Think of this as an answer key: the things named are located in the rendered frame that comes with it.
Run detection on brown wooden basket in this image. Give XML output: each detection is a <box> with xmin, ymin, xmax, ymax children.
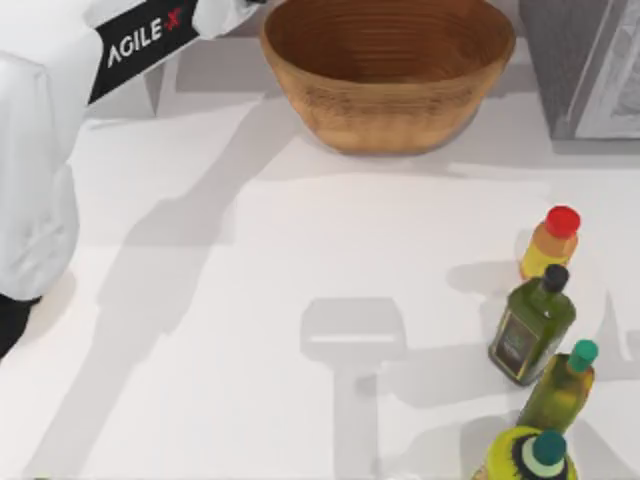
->
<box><xmin>259</xmin><ymin>0</ymin><xmax>517</xmax><ymax>156</ymax></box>

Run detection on yellow bottle with red cap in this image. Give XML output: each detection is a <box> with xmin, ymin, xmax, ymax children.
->
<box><xmin>519</xmin><ymin>205</ymin><xmax>582</xmax><ymax>281</ymax></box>

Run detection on dark green square bottle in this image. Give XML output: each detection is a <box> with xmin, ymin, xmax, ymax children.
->
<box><xmin>488</xmin><ymin>264</ymin><xmax>577</xmax><ymax>387</ymax></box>

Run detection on olive bottle with teal cap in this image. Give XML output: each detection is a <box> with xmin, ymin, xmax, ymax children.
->
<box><xmin>515</xmin><ymin>339</ymin><xmax>600</xmax><ymax>436</ymax></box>

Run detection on yellow-green bottle with teal cap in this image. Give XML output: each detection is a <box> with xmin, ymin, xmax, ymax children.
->
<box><xmin>471</xmin><ymin>425</ymin><xmax>579</xmax><ymax>480</ymax></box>

